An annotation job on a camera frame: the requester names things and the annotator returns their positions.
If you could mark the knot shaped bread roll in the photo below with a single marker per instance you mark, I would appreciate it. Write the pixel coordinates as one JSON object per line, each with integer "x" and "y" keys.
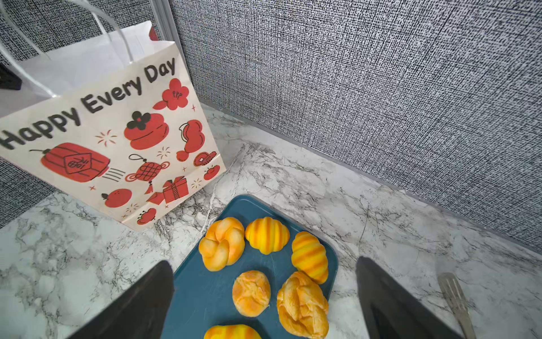
{"x": 223, "y": 244}

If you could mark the flaky braided pastry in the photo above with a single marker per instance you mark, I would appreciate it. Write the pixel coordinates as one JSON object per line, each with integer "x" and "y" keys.
{"x": 302, "y": 307}

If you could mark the striped yellow bun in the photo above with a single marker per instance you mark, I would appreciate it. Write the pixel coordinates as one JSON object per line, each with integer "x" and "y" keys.
{"x": 309, "y": 256}
{"x": 267, "y": 235}

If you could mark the teal rectangular tray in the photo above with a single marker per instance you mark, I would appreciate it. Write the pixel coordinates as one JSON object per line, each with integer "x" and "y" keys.
{"x": 203, "y": 299}

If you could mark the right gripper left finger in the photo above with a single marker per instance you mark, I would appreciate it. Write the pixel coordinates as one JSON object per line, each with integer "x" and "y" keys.
{"x": 140, "y": 312}

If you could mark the red white paper gift bag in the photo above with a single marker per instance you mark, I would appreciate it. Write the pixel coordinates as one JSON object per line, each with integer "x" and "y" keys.
{"x": 113, "y": 121}

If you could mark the striped yellow bun right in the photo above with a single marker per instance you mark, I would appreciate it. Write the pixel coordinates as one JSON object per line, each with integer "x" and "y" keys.
{"x": 309, "y": 256}

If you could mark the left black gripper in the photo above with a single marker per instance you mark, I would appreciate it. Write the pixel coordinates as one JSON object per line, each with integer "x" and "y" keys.
{"x": 8, "y": 79}

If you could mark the striped yellow bun left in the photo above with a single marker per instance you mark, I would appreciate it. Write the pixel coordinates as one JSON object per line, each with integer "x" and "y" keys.
{"x": 267, "y": 235}

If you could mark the small round crusty bun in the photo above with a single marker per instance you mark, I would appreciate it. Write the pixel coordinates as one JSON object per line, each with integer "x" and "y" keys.
{"x": 251, "y": 293}

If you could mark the yellow striped croissant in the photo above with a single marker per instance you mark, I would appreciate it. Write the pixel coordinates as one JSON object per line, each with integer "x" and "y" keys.
{"x": 232, "y": 332}

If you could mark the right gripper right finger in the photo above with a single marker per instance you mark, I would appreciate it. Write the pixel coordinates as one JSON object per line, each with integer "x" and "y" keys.
{"x": 390, "y": 311}

